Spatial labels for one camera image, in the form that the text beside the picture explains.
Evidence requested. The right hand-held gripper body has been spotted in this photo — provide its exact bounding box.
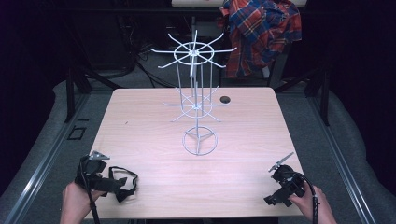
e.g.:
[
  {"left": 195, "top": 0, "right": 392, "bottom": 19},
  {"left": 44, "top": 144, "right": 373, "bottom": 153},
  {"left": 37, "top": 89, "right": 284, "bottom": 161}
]
[{"left": 268, "top": 151, "right": 306, "bottom": 201}]

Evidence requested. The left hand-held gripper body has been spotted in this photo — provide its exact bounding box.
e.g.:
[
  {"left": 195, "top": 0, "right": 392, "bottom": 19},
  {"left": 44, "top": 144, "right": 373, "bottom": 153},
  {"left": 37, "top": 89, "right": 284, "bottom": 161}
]
[{"left": 74, "top": 150, "right": 123, "bottom": 194}]

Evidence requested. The black strap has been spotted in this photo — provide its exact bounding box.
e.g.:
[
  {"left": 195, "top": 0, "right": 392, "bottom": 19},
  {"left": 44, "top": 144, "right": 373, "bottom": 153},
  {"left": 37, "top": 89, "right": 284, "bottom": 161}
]
[{"left": 107, "top": 165, "right": 139, "bottom": 203}]

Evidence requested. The person's right hand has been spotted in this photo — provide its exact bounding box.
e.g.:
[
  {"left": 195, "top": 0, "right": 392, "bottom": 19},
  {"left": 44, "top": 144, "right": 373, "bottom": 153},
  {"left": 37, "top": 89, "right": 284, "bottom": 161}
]
[{"left": 287, "top": 185, "right": 338, "bottom": 224}]

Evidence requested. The person's left hand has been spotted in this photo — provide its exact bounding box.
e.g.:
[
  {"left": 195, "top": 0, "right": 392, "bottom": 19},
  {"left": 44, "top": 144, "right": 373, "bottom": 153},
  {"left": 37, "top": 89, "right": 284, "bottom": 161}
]
[{"left": 59, "top": 181, "right": 107, "bottom": 224}]

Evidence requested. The black metal stand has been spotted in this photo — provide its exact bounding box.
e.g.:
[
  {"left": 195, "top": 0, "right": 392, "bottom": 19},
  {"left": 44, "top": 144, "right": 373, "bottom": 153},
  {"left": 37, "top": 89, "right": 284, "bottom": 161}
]
[
  {"left": 64, "top": 63, "right": 123, "bottom": 124},
  {"left": 273, "top": 60, "right": 332, "bottom": 127}
]

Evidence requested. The red blue plaid shirt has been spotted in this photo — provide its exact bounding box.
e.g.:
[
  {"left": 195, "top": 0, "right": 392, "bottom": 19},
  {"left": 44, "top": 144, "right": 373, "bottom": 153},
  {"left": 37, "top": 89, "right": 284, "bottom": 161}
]
[{"left": 217, "top": 0, "right": 303, "bottom": 79}]

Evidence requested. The black cable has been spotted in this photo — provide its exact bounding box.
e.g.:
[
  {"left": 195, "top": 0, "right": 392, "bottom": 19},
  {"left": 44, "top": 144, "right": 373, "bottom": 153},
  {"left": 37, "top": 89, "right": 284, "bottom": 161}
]
[
  {"left": 289, "top": 171, "right": 319, "bottom": 224},
  {"left": 78, "top": 160, "right": 102, "bottom": 224}
]

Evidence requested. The aluminium floor rail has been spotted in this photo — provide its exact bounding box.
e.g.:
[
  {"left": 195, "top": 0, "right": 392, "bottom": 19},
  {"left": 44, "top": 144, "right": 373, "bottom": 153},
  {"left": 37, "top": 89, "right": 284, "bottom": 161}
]
[
  {"left": 0, "top": 92, "right": 92, "bottom": 224},
  {"left": 307, "top": 92, "right": 378, "bottom": 224}
]

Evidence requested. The white wire display rack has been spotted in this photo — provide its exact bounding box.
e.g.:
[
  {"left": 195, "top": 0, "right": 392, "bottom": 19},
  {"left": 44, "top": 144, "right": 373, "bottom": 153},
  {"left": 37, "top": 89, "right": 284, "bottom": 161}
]
[{"left": 149, "top": 29, "right": 238, "bottom": 157}]

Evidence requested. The bundle of floor cables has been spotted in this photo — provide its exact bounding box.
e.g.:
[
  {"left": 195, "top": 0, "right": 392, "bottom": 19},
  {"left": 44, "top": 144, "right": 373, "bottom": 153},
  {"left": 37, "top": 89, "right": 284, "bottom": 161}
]
[{"left": 132, "top": 40, "right": 178, "bottom": 89}]

